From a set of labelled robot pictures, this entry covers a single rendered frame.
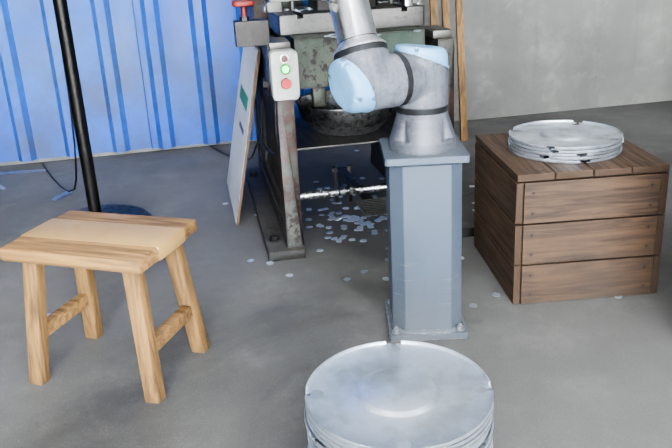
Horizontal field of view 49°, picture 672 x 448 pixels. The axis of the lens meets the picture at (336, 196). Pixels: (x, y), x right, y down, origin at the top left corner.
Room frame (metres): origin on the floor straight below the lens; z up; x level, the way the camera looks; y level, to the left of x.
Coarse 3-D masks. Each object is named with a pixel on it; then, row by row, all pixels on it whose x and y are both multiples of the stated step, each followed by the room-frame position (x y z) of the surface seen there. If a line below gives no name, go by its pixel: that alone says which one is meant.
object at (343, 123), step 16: (304, 96) 2.48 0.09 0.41; (304, 112) 2.31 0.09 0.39; (320, 112) 2.25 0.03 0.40; (336, 112) 2.23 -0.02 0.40; (368, 112) 2.24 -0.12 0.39; (384, 112) 2.28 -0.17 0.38; (320, 128) 2.29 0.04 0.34; (336, 128) 2.26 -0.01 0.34; (352, 128) 2.25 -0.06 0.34; (368, 128) 2.28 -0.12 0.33
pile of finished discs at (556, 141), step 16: (528, 128) 1.96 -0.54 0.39; (544, 128) 1.95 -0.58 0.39; (560, 128) 1.92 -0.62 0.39; (576, 128) 1.91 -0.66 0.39; (592, 128) 1.93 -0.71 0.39; (608, 128) 1.92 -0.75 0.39; (512, 144) 1.85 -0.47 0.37; (528, 144) 1.79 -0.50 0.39; (544, 144) 1.79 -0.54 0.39; (560, 144) 1.79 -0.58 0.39; (576, 144) 1.78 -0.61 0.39; (592, 144) 1.77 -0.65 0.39; (608, 144) 1.75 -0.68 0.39; (544, 160) 1.76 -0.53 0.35; (560, 160) 1.74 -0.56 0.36; (576, 160) 1.75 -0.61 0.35; (592, 160) 1.73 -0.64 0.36
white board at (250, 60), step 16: (256, 48) 2.41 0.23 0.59; (256, 64) 2.36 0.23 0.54; (240, 80) 2.78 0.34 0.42; (256, 80) 2.36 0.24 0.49; (240, 96) 2.71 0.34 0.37; (240, 112) 2.64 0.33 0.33; (240, 128) 2.57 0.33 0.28; (240, 144) 2.51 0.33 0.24; (240, 160) 2.45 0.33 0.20; (240, 176) 2.39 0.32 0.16; (240, 192) 2.35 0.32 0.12; (240, 208) 2.34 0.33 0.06
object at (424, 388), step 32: (352, 352) 1.09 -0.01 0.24; (384, 352) 1.09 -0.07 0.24; (416, 352) 1.08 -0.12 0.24; (448, 352) 1.08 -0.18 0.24; (320, 384) 1.00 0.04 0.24; (352, 384) 1.00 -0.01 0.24; (384, 384) 0.98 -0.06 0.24; (416, 384) 0.98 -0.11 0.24; (448, 384) 0.98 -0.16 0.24; (480, 384) 0.98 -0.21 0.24; (320, 416) 0.92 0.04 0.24; (352, 416) 0.91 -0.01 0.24; (384, 416) 0.91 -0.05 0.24; (416, 416) 0.91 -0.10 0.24; (448, 416) 0.90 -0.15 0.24; (480, 416) 0.90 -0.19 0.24
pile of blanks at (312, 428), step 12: (492, 408) 0.92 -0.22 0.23; (312, 420) 0.91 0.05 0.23; (492, 420) 0.92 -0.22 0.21; (312, 432) 0.93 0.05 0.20; (324, 432) 0.88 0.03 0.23; (480, 432) 0.88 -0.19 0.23; (492, 432) 0.92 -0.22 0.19; (312, 444) 0.92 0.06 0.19; (324, 444) 0.89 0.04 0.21; (336, 444) 0.87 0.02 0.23; (456, 444) 0.84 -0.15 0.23; (468, 444) 0.85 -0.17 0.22; (480, 444) 0.88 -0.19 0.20; (492, 444) 0.93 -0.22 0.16
